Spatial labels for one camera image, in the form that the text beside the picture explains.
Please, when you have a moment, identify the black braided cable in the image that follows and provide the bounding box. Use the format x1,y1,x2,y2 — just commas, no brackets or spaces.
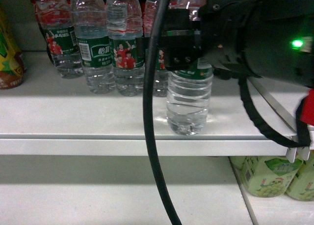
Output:
237,75,312,147

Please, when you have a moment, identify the yellow iced tea bottle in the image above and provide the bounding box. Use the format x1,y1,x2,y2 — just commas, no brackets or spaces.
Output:
0,8,26,89

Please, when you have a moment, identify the rear water bottle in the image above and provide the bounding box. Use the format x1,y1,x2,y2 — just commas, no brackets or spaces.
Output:
143,0,168,97

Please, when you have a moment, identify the lower white shelf board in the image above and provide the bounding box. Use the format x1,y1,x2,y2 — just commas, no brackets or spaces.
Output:
0,184,252,225

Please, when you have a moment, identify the green grape drink bottle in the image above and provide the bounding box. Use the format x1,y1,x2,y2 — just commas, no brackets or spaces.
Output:
240,156,303,197
286,151,314,201

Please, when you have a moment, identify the white metal shelf board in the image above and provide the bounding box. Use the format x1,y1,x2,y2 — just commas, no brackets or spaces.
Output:
0,50,298,163

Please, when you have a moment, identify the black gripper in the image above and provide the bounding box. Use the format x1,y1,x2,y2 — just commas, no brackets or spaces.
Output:
160,0,261,78

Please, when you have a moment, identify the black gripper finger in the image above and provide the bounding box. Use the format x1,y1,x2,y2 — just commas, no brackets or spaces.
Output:
135,37,151,58

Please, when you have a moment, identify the green grape drink bottle right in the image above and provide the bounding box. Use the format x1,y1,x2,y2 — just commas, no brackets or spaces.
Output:
286,151,314,201

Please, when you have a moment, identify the green grape drink bottle left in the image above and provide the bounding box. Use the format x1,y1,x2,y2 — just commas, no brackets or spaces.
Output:
240,156,303,197

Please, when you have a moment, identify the far left water bottle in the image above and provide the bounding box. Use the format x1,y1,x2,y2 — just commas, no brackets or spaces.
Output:
35,0,83,79

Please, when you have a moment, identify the water bottle green label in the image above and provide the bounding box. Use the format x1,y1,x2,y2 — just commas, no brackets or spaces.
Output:
166,0,213,136
70,0,115,94

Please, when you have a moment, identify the thick black cable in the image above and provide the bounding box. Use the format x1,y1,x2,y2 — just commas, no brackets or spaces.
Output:
142,0,183,225

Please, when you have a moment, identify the white right neighbouring shelf board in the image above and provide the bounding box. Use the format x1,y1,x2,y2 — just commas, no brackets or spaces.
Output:
247,78,314,162

